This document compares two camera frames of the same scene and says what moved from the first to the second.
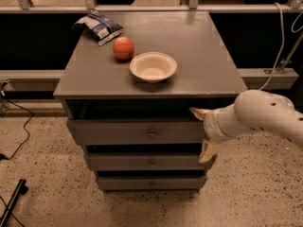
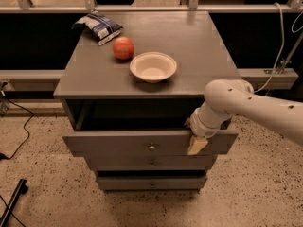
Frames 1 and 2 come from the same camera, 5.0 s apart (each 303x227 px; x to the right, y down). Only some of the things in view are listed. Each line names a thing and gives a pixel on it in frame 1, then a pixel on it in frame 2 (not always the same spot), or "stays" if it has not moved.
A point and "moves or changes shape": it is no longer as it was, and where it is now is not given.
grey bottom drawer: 151,183 stays
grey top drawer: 135,131 moves or changes shape
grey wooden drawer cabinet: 127,89 stays
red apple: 123,47 stays
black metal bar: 22,189 stays
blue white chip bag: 101,26 stays
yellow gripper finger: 208,149 → 197,144
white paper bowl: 152,67 stays
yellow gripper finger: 200,113 → 188,123
